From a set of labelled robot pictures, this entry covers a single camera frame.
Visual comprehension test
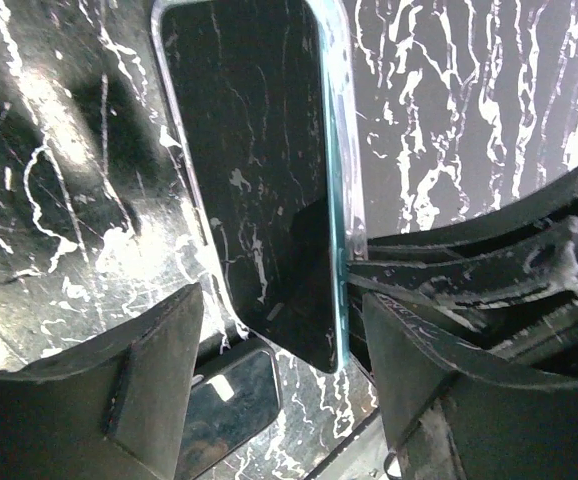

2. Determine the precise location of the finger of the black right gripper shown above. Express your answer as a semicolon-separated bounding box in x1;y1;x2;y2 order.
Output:
348;214;578;314
369;167;578;250

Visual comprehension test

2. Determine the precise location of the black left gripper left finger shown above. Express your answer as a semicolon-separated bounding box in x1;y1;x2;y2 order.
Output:
0;284;204;479

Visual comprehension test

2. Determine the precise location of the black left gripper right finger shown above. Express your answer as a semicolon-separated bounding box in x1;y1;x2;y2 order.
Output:
363;293;578;479

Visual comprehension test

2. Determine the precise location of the phone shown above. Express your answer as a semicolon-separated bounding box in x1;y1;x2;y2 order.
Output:
151;1;367;373

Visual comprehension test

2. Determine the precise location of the black smartphone on table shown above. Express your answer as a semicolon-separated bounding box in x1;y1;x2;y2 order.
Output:
175;338;282;479

